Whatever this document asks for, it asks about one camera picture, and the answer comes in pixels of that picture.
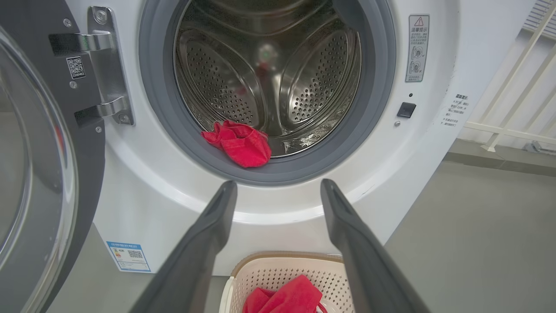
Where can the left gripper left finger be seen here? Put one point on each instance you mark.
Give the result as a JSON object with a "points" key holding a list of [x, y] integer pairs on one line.
{"points": [[195, 261]]}

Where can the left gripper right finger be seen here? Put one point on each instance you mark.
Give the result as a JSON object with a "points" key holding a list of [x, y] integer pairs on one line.
{"points": [[365, 261]]}

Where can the large red garment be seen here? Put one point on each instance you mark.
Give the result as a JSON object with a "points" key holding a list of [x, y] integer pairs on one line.
{"points": [[291, 298]]}

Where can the small red garment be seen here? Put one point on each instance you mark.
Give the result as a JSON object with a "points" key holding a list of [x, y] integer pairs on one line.
{"points": [[243, 148]]}

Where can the dark round glass washer door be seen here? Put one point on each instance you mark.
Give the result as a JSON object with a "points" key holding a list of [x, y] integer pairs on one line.
{"points": [[91, 174]]}

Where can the cream perforated basket brown rim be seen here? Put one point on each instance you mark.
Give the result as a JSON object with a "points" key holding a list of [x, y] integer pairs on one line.
{"points": [[269, 274]]}

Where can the white front-load washing machine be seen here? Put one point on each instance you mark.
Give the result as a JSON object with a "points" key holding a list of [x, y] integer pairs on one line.
{"points": [[391, 174]]}

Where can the grey rubber door gasket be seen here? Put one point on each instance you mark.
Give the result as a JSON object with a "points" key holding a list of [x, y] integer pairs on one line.
{"points": [[373, 108]]}

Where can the black door latch socket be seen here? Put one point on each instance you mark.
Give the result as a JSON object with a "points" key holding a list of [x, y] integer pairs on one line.
{"points": [[406, 110]]}

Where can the metal door hinge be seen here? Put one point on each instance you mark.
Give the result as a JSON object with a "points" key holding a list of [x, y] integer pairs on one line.
{"points": [[106, 65]]}

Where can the blue energy label sticker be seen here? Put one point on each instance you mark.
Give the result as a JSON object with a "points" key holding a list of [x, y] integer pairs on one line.
{"points": [[128, 256]]}

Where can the printed text notice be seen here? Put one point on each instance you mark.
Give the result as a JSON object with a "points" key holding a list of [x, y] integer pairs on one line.
{"points": [[456, 108]]}

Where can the white metal railing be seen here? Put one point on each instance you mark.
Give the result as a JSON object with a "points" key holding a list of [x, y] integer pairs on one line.
{"points": [[504, 130]]}

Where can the perforated steel washer drum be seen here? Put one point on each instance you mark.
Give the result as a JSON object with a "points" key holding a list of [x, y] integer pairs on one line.
{"points": [[312, 74]]}

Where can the grey warning sticker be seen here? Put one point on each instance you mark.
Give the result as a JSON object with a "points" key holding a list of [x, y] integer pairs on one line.
{"points": [[417, 48]]}

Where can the small QR code sticker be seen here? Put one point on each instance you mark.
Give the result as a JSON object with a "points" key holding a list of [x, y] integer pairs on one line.
{"points": [[76, 68]]}

